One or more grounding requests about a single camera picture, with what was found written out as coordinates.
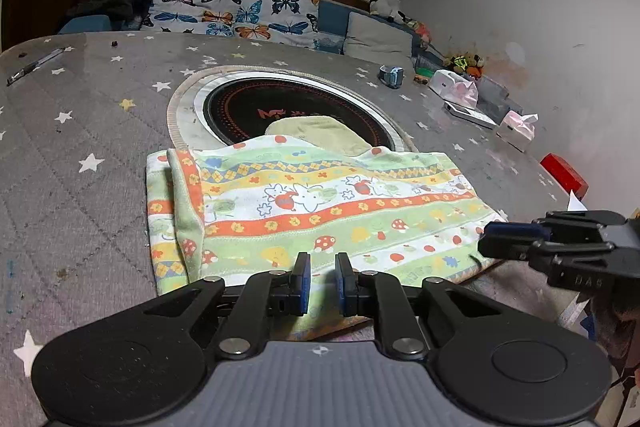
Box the grey utility knife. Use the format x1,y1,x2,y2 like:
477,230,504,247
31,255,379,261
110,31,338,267
6,48,66,86

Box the blue sofa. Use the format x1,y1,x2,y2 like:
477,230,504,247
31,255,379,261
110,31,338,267
57,0,432,64

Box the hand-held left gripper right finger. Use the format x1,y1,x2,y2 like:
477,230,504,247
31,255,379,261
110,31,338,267
335,252,494,358

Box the blue tape dispenser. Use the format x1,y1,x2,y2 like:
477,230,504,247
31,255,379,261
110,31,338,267
378,64,405,89

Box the grey storage box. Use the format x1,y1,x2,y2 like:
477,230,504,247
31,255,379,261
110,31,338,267
475,74,524,118

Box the white tissue box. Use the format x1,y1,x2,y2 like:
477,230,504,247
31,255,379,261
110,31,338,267
428,69,469,98

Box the red box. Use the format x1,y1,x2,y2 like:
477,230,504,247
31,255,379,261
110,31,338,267
540,153,589,200

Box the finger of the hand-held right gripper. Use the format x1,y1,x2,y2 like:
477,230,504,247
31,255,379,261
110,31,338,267
483,218,551,241
477,235,534,262

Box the colourful cartoon printed towel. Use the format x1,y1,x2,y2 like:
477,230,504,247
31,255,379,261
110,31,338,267
145,134,509,341

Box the black and white plush toy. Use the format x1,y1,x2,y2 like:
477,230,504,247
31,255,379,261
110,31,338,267
369,0,409,24

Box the butterfly printed cushion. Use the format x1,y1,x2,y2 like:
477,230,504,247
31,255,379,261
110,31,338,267
148,0,322,50

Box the round black induction cooktop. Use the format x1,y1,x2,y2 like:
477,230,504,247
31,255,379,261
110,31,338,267
166,65,419,154

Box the pink plastic bag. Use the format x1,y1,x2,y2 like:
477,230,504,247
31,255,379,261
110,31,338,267
442,79,480,109

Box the yellow plush toys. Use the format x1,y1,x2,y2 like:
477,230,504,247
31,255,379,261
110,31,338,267
442,52,487,78

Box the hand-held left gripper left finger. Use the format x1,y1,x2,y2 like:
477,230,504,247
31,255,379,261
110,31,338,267
142,252,312,356

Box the white flat device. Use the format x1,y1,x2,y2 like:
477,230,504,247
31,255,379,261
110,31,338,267
444,102,499,130

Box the grey cushion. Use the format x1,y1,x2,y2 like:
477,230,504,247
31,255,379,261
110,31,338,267
344,12,414,68

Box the grey star printed tablecloth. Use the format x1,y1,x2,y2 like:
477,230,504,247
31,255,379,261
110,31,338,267
0,32,601,427

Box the pink tissue box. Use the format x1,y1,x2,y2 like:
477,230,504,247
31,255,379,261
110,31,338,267
496,109,539,152

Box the beige cloth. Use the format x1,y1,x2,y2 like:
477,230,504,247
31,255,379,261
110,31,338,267
264,116,372,156

